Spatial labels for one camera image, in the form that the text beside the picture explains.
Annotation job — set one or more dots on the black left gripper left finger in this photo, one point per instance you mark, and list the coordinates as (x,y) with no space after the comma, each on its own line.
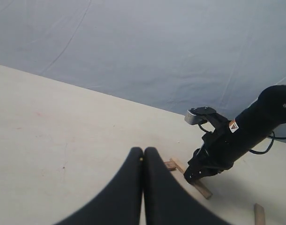
(119,203)

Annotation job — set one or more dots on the light wooden stick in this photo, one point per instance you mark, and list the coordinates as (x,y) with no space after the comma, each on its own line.
(170,165)

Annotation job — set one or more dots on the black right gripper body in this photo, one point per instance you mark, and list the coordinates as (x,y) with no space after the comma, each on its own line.
(205,161)

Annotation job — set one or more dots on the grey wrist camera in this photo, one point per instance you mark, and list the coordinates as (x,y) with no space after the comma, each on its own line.
(199,115)

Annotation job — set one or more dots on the long wooden stick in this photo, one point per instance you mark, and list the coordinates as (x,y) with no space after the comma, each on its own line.
(259,214)

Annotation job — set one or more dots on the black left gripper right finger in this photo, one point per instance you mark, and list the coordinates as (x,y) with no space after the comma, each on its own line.
(166,202)

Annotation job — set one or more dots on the blue-grey backdrop cloth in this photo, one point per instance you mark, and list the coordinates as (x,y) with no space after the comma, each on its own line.
(169,54)

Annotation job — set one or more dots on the pale wooden stick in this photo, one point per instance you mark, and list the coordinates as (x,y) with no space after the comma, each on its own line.
(198,185)

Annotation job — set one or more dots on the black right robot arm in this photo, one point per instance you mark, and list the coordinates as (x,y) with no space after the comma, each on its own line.
(231,139)

